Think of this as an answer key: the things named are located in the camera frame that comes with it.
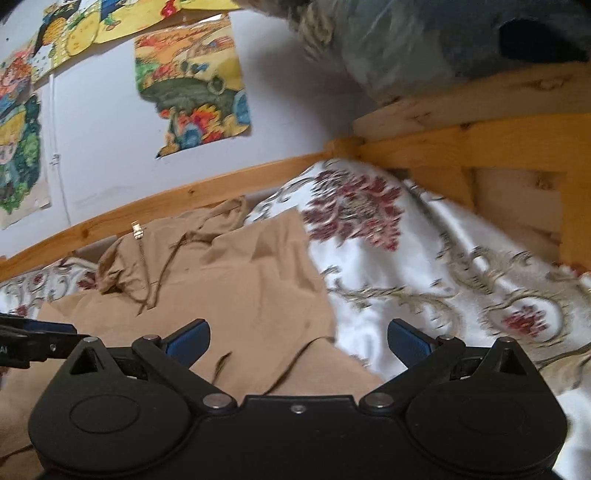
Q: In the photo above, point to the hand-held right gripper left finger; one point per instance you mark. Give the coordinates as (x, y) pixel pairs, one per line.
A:
(190, 344)

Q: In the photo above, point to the white floral bedspread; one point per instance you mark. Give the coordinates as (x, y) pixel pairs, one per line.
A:
(392, 277)

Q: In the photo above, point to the tan hoodie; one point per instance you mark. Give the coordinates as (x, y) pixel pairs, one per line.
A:
(254, 277)

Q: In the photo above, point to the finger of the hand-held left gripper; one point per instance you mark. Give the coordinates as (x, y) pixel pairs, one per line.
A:
(46, 328)

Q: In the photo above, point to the wooden bed frame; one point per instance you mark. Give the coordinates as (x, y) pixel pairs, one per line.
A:
(461, 138)

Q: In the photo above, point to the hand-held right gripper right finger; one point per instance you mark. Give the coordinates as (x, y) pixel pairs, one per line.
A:
(408, 344)

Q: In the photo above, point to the blue grey patterned blanket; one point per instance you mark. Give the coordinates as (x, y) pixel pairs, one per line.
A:
(415, 41)

